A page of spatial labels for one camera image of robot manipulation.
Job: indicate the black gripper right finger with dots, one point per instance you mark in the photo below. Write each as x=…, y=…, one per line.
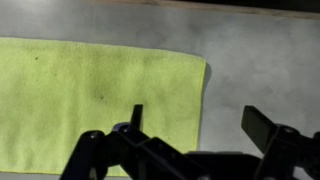
x=283, y=150

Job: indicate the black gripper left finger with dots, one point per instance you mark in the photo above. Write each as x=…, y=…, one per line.
x=140, y=156

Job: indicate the yellow-green microfiber towel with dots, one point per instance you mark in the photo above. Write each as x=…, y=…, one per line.
x=83, y=100

